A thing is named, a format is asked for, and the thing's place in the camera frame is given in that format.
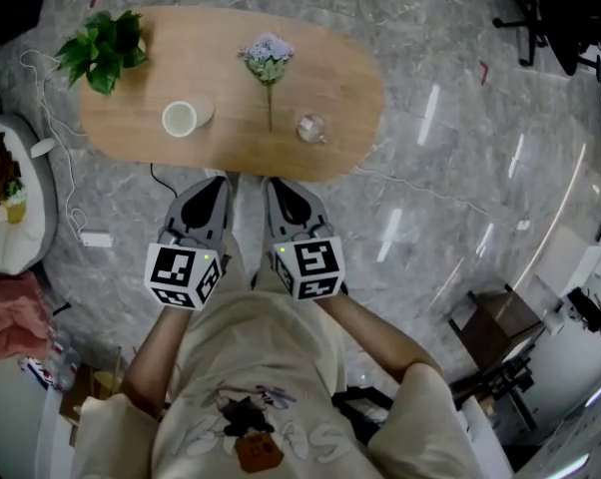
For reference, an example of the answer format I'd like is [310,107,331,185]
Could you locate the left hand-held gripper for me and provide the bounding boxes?
[144,176,233,312]

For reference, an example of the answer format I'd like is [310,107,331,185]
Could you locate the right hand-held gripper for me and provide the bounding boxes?
[262,176,350,303]

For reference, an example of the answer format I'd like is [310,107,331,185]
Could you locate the white cylindrical vase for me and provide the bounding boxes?
[161,95,216,139]

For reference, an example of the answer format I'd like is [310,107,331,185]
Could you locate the purple artificial flowers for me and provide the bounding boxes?
[238,32,297,134]

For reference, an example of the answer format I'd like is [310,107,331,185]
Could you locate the person's left forearm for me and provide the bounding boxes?
[123,301,197,421]

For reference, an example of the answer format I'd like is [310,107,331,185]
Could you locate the person's right forearm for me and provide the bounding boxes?
[312,294,444,383]

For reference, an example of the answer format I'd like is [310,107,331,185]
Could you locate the person's beige trousers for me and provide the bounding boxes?
[220,171,282,293]

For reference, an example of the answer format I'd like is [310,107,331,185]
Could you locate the clear glass cup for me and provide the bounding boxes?
[295,112,327,145]

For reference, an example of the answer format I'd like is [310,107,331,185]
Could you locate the white power strip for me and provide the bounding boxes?
[79,231,113,248]

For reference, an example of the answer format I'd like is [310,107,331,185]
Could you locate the person's cream printed shirt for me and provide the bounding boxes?
[73,266,511,479]

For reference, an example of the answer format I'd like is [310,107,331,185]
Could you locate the oval wooden table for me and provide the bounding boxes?
[79,6,386,184]

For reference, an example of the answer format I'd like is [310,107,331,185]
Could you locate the white oval device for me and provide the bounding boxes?
[29,137,56,159]

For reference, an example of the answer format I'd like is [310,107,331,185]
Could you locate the green potted plant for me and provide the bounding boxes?
[54,10,150,97]

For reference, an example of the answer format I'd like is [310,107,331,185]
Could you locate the round wooden stool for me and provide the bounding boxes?
[60,346,127,448]

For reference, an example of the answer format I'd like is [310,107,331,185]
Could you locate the pack of clear bottles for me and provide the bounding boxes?
[45,336,80,391]

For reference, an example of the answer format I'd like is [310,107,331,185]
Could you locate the black waist pack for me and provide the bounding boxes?
[332,386,396,448]

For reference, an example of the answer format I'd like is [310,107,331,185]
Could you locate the pink cloth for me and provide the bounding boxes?
[0,271,50,364]

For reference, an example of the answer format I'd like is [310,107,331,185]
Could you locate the dark brown side table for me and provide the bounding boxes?
[449,286,544,368]

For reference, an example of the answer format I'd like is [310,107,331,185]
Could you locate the black office chair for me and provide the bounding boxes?
[492,0,601,77]

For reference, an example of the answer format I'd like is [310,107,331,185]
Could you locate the black floor cable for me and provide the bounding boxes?
[149,162,180,202]

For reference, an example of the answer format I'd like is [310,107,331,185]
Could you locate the white power strip cable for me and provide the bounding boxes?
[19,50,90,241]

